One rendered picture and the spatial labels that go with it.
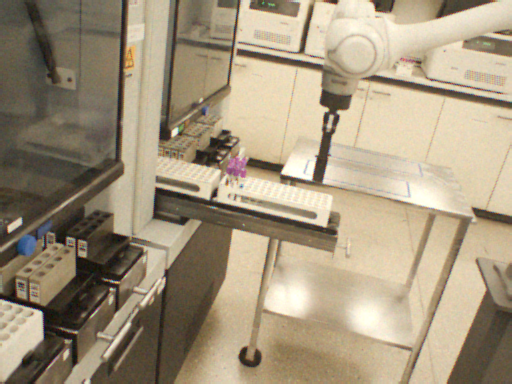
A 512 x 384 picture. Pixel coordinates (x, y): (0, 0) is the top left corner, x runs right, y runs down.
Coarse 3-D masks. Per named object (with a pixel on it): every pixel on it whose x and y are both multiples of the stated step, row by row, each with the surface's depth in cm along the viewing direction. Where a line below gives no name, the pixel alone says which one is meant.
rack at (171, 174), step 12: (156, 168) 132; (168, 168) 134; (180, 168) 135; (192, 168) 137; (204, 168) 137; (156, 180) 139; (168, 180) 140; (180, 180) 130; (192, 180) 130; (204, 180) 131; (216, 180) 134; (192, 192) 131; (204, 192) 130
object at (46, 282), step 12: (60, 252) 87; (72, 252) 88; (48, 264) 84; (60, 264) 85; (72, 264) 89; (36, 276) 80; (48, 276) 81; (60, 276) 86; (72, 276) 90; (36, 288) 80; (48, 288) 82; (60, 288) 87; (36, 300) 81; (48, 300) 83
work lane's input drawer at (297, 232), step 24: (168, 192) 132; (216, 192) 134; (192, 216) 132; (216, 216) 130; (240, 216) 129; (264, 216) 128; (336, 216) 133; (288, 240) 129; (312, 240) 127; (336, 240) 126
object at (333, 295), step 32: (288, 160) 167; (352, 160) 177; (384, 160) 183; (416, 160) 189; (352, 192) 153; (384, 192) 154; (416, 192) 158; (448, 192) 163; (288, 256) 215; (416, 256) 202; (448, 256) 155; (288, 288) 193; (320, 288) 196; (352, 288) 200; (384, 288) 203; (256, 320) 179; (320, 320) 178; (352, 320) 181; (384, 320) 183; (256, 352) 186; (416, 352) 170
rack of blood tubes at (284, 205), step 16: (224, 176) 134; (224, 192) 129; (240, 192) 128; (256, 192) 128; (272, 192) 129; (288, 192) 131; (304, 192) 133; (256, 208) 129; (272, 208) 134; (288, 208) 135; (304, 208) 126; (320, 208) 125; (320, 224) 127
